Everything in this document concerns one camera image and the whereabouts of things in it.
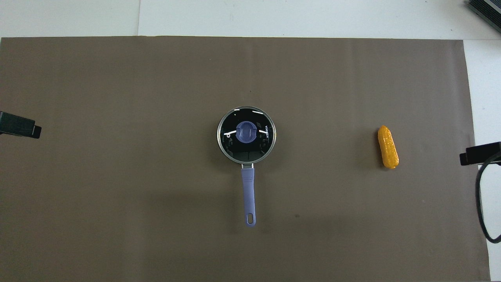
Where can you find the yellow toy corn cob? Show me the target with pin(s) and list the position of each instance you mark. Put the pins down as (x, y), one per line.
(388, 148)

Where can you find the glass lid with blue knob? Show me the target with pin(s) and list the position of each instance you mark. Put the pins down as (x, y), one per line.
(235, 150)

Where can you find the grey ribbed device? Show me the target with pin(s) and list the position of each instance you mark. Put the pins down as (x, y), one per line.
(487, 9)

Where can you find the brown table mat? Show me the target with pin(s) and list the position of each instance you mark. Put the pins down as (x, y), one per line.
(156, 215)

